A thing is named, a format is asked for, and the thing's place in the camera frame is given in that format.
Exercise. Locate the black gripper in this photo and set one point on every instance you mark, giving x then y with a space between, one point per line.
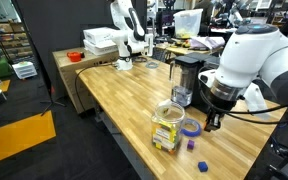
217 108

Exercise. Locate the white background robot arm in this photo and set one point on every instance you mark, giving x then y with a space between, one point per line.
129 37

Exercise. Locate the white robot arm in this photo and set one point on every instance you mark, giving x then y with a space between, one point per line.
254 51

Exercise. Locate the purple wooden block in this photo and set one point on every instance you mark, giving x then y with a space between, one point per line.
190 144

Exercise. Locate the clear plastic block jar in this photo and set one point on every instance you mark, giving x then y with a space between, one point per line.
166 130

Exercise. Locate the blue wooden block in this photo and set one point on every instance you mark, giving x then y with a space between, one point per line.
203 167

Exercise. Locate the blue tape roll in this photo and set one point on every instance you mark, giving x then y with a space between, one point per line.
191 128

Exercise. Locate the small white card box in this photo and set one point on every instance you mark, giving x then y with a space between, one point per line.
165 106

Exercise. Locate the black coffee maker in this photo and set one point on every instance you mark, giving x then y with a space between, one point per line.
184 78

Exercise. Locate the large clear storage bin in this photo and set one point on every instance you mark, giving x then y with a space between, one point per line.
187 23

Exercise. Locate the stacked white boxes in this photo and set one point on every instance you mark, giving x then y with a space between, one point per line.
98 40

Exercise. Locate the red round object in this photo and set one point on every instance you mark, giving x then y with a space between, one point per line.
75 56

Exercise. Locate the white drawer organizer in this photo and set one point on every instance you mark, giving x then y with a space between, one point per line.
24 69

